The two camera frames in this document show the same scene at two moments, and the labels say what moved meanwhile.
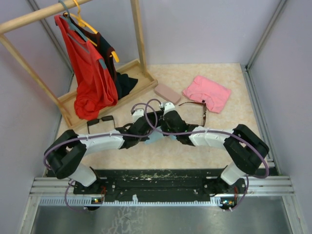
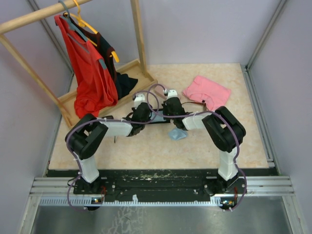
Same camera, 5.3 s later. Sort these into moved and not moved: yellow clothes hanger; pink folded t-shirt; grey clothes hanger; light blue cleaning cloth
Moved: light blue cleaning cloth
Not moved: yellow clothes hanger; pink folded t-shirt; grey clothes hanger
